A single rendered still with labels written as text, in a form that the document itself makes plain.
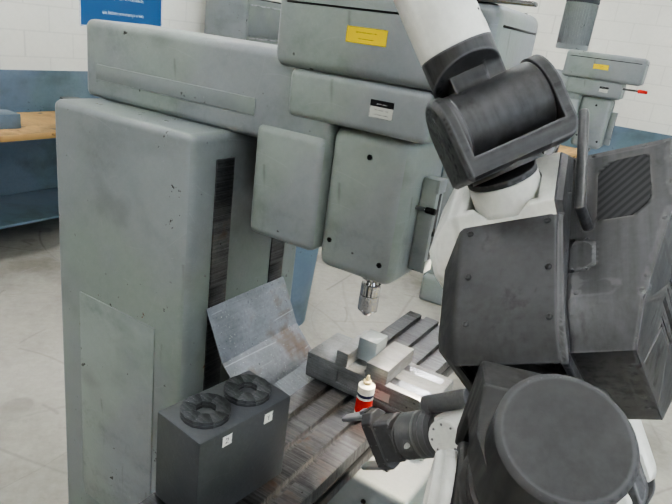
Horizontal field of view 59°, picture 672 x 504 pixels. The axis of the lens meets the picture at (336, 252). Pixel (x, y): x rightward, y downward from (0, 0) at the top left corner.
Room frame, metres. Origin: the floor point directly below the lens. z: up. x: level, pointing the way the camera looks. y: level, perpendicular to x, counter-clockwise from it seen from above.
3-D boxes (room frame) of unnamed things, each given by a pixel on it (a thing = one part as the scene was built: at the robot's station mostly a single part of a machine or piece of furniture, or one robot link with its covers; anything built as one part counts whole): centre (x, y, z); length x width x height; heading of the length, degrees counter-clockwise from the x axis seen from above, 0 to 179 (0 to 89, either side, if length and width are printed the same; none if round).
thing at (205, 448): (0.94, 0.16, 1.06); 0.22 x 0.12 x 0.20; 143
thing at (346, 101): (1.33, -0.06, 1.68); 0.34 x 0.24 x 0.10; 60
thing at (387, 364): (1.33, -0.17, 1.05); 0.15 x 0.06 x 0.04; 151
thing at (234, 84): (1.56, 0.34, 1.66); 0.80 x 0.23 x 0.20; 60
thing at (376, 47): (1.31, -0.08, 1.81); 0.47 x 0.26 x 0.16; 60
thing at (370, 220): (1.31, -0.09, 1.47); 0.21 x 0.19 x 0.32; 150
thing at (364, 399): (1.23, -0.12, 1.01); 0.04 x 0.04 x 0.11
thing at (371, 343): (1.36, -0.12, 1.07); 0.06 x 0.05 x 0.06; 151
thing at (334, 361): (1.35, -0.15, 1.01); 0.35 x 0.15 x 0.11; 61
